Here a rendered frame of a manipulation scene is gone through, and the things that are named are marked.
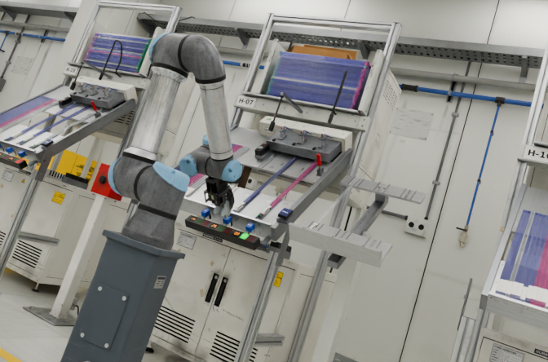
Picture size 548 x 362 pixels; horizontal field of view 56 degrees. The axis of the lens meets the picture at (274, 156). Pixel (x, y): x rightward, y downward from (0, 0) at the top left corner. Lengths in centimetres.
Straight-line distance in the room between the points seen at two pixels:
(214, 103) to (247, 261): 97
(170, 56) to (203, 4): 388
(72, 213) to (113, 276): 170
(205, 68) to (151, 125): 24
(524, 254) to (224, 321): 126
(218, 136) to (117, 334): 65
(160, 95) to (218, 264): 106
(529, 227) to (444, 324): 179
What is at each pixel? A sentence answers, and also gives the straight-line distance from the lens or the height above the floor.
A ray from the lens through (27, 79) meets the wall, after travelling 685.
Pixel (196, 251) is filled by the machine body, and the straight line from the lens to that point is 254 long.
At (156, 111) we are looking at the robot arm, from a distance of 163.
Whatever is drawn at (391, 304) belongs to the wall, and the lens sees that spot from 384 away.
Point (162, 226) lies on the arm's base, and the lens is 151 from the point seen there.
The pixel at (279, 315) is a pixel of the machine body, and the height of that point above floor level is 39.
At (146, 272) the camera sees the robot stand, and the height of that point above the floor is 48.
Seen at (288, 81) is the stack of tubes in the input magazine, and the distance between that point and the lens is 273.
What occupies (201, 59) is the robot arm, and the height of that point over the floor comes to 111.
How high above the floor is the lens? 65
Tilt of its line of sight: 9 degrees up
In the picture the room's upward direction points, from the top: 19 degrees clockwise
